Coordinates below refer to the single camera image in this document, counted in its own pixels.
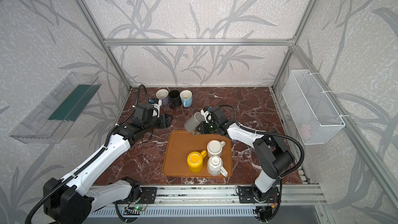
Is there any grey mug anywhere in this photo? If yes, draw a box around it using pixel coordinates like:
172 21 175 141
184 112 205 136

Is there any purple mug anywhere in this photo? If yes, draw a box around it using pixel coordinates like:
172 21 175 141
155 89 170 106

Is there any black mug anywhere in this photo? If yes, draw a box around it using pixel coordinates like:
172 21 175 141
169 90 182 108

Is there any yellow mug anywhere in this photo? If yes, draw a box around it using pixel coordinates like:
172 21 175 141
187 150 207 173

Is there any light blue mug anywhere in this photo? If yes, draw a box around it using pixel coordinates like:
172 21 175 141
180 90 193 108

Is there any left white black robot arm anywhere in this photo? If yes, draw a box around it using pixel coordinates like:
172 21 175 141
25 97 173 224

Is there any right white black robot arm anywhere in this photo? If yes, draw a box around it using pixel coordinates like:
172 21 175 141
194 105 305 202

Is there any cream round mug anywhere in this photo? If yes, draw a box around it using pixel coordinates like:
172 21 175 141
207 140 226 157

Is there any white faceted mug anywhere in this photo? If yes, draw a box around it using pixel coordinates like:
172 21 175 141
207 155 229 177

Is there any brown rectangular tray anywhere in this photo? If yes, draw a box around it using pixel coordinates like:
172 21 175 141
163 131 233 178

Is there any green circuit board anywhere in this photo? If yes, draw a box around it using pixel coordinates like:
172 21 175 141
125 205 147 214

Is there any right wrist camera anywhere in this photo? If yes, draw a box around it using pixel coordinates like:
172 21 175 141
200 107 212 123

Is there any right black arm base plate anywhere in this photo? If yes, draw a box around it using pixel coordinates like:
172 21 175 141
235 185 280 204

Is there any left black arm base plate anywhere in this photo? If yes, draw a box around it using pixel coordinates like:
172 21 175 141
130 187 157 204

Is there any white wire mesh basket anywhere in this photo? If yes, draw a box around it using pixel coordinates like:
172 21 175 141
282 69 346 145

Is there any clear plastic wall bin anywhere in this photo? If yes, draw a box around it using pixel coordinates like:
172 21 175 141
9 72 101 144

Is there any aluminium front rail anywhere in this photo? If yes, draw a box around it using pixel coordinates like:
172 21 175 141
86 184 328 207

